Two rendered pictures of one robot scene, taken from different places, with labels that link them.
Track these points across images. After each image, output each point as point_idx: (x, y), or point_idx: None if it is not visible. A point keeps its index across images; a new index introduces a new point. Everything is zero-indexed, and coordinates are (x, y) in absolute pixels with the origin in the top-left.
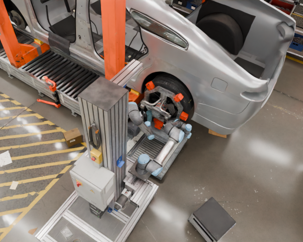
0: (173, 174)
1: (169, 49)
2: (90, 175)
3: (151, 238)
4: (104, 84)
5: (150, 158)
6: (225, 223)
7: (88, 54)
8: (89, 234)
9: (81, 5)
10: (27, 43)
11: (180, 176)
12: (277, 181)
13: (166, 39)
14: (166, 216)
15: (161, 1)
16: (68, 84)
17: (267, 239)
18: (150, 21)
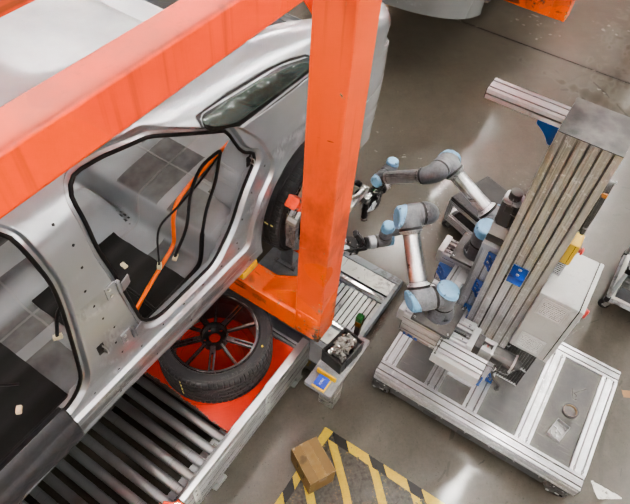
0: (384, 264)
1: (296, 100)
2: (579, 281)
3: None
4: (578, 125)
5: (445, 242)
6: (492, 187)
7: (132, 354)
8: (549, 389)
9: (80, 267)
10: None
11: (389, 254)
12: (382, 126)
13: (283, 90)
14: None
15: None
16: (126, 490)
17: (478, 163)
18: (242, 94)
